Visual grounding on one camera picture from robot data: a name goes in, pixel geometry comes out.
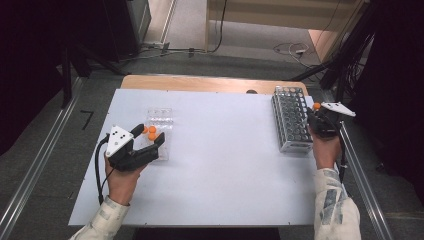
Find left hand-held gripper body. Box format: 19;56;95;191
105;124;148;172

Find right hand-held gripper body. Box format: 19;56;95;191
311;101;357;138

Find metal tube rack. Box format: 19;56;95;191
271;85;316;155

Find clear plastic tube rack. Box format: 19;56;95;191
142;106;175;162

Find person's left hand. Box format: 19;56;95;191
103;156;148;206

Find person's right hand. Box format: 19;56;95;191
309;127;343;171

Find white table cover board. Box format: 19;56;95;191
68;88;360;228

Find light wooden panel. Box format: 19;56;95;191
307;28;348;63

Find wooden table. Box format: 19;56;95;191
119;74;310;96

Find black curtain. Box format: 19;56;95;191
347;0;424;202
0;0;132;156

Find grey power strip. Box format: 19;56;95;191
143;40;171;51

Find black metal stand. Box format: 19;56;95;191
59;43;128;110

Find beige wooden furniture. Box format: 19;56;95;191
204;0;368;53

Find grey cabinet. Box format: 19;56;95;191
126;0;153;48

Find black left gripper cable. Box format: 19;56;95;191
94;134;113;206

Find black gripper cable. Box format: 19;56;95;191
94;134;113;206
336;121;349;184

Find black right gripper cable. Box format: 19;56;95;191
336;121;349;184

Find black tripod with cables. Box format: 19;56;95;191
289;0;378;118

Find white floor cable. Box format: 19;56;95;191
272;41;313;66

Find aluminium floor rail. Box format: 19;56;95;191
321;89;395;240
0;77;85;240

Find grey floor cable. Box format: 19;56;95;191
126;47;206;63

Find black floor cable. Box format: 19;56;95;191
191;0;229;55

